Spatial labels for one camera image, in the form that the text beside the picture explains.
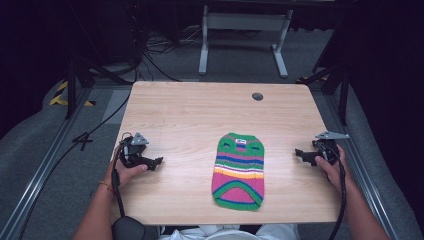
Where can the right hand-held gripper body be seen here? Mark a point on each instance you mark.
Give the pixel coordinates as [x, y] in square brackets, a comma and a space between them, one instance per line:
[326, 146]

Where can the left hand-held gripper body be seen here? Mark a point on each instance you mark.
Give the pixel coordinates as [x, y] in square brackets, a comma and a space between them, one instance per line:
[132, 154]

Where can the striped knitted pet sweater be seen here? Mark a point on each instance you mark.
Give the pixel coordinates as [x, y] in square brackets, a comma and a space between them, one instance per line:
[238, 173]

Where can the person's left hand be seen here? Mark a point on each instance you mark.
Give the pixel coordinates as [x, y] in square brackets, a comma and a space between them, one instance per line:
[127, 173]

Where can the person's right hand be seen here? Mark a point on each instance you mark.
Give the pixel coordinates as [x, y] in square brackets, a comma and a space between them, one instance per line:
[331, 173]

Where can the black metal stand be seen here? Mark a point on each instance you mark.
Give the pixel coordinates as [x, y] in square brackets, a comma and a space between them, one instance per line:
[78, 80]
[338, 86]

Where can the black round pad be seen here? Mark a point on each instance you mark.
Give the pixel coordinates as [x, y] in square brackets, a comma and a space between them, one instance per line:
[128, 229]

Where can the yellow black hazard tape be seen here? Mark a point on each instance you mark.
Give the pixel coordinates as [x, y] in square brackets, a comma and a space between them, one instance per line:
[61, 96]

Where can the person's white clothing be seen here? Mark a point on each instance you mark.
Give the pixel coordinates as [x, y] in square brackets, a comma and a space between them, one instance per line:
[230, 233]

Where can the aluminium floor rail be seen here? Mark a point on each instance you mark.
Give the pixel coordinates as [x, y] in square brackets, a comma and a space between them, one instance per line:
[363, 166]
[43, 170]

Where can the white metal table frame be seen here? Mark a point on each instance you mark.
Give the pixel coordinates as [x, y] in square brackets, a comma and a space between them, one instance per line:
[245, 23]

